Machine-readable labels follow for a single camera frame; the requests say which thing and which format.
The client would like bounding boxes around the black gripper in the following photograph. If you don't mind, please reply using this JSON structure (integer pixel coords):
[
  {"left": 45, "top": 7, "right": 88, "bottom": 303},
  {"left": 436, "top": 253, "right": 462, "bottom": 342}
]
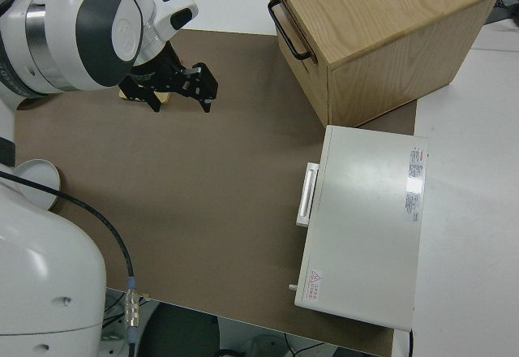
[{"left": 118, "top": 47, "right": 220, "bottom": 114}]

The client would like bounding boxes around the black cable with metal connector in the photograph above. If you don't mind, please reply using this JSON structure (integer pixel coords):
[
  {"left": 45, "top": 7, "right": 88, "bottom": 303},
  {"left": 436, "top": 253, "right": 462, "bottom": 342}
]
[{"left": 0, "top": 169, "right": 141, "bottom": 352}]

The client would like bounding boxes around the gray plate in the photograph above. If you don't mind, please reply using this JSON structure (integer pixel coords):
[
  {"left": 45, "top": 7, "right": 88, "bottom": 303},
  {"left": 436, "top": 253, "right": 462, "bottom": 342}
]
[{"left": 11, "top": 159, "right": 62, "bottom": 212}]

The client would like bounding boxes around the black drawer handle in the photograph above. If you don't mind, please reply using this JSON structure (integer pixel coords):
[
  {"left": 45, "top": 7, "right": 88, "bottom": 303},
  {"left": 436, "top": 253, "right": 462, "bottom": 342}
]
[{"left": 267, "top": 0, "right": 313, "bottom": 61}]

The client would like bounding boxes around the white oven door handle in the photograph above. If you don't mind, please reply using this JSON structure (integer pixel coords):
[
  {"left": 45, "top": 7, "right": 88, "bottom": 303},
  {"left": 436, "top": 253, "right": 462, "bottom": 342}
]
[{"left": 295, "top": 162, "right": 321, "bottom": 228}]

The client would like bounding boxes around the wooden drawer box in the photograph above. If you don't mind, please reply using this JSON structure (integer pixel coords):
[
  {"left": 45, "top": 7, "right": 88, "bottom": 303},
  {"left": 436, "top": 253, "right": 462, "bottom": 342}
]
[{"left": 263, "top": 0, "right": 502, "bottom": 129}]

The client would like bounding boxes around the white toaster oven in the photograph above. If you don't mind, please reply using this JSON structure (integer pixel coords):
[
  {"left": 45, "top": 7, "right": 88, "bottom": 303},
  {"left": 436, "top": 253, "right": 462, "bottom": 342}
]
[{"left": 287, "top": 124, "right": 430, "bottom": 332}]

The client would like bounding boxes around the wooden mug stand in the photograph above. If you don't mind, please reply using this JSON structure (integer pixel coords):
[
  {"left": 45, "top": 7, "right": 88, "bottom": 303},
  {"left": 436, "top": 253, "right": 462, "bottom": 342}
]
[{"left": 118, "top": 91, "right": 171, "bottom": 105}]

